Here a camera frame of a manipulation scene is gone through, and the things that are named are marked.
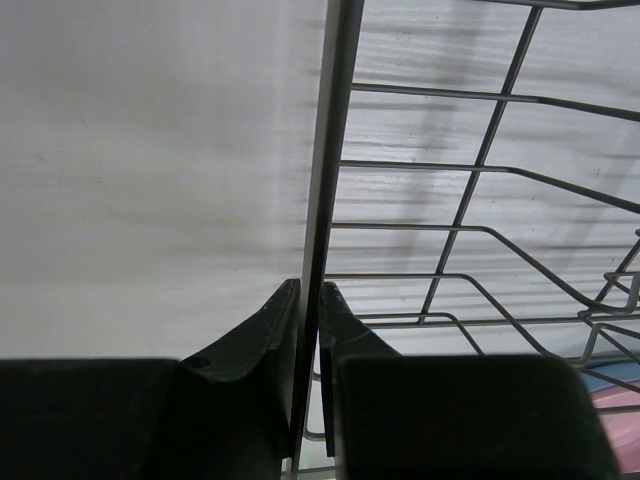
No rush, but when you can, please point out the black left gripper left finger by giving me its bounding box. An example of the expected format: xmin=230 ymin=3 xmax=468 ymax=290
xmin=1 ymin=279 xmax=300 ymax=479

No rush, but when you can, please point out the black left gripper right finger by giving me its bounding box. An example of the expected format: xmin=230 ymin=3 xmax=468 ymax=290
xmin=319 ymin=283 xmax=621 ymax=479

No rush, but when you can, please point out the pink plate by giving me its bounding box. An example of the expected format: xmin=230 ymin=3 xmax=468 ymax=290
xmin=591 ymin=387 xmax=639 ymax=473

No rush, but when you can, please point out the blue plate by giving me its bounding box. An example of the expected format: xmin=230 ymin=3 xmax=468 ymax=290
xmin=579 ymin=362 xmax=640 ymax=396

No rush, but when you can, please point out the grey wire dish rack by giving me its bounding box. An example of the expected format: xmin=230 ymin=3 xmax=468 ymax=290
xmin=294 ymin=1 xmax=639 ymax=449

